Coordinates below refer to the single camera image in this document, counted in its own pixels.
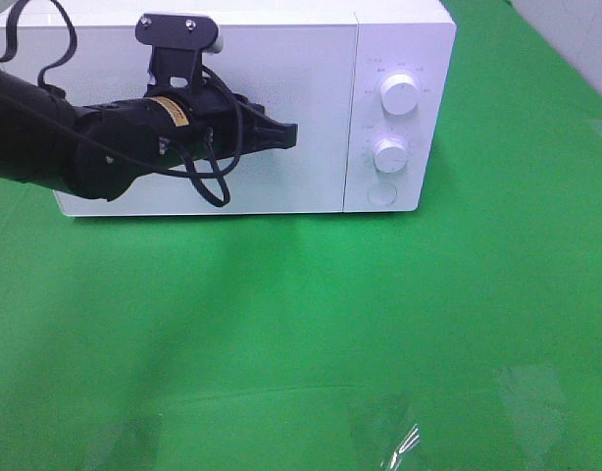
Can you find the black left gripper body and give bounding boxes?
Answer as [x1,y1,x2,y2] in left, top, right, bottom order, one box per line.
[143,82,247,167]

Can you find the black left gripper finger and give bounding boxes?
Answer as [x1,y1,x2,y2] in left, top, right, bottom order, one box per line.
[233,93,298,155]

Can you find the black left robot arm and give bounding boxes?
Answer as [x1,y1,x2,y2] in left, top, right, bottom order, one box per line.
[0,69,298,206]

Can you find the white microwave oven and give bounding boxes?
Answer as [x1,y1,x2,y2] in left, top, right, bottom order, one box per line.
[0,0,458,218]

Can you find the white lower microwave knob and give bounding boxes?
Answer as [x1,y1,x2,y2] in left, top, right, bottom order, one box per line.
[372,137,409,174]

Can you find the white microwave knob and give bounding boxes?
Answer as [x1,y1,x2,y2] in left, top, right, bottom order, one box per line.
[379,73,419,116]
[372,137,409,174]

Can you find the white upper microwave knob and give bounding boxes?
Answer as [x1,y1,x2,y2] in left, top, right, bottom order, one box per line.
[379,73,419,116]

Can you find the white partition panel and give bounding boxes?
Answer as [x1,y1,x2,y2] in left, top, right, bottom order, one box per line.
[512,0,602,96]

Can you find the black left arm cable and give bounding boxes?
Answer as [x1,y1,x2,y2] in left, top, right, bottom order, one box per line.
[0,0,248,208]

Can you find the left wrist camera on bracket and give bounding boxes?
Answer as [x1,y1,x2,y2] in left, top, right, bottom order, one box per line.
[135,13,221,96]

